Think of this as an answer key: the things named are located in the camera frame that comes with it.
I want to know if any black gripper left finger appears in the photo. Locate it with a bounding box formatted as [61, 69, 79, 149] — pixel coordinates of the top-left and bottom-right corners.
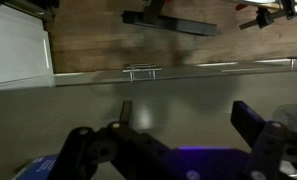
[47, 99, 177, 180]

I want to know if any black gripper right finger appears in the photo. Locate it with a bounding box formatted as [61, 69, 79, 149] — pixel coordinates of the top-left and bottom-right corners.
[230, 100, 297, 180]

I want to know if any white base cabinet front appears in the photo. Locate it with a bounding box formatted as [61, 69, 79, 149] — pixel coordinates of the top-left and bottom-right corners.
[0, 3, 55, 92]

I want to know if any black stand base bar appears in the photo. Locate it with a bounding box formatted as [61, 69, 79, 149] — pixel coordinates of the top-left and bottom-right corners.
[121, 0, 218, 37]

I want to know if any silver drawer bar handle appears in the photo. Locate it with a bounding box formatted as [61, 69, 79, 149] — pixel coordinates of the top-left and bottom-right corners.
[122, 63, 163, 83]

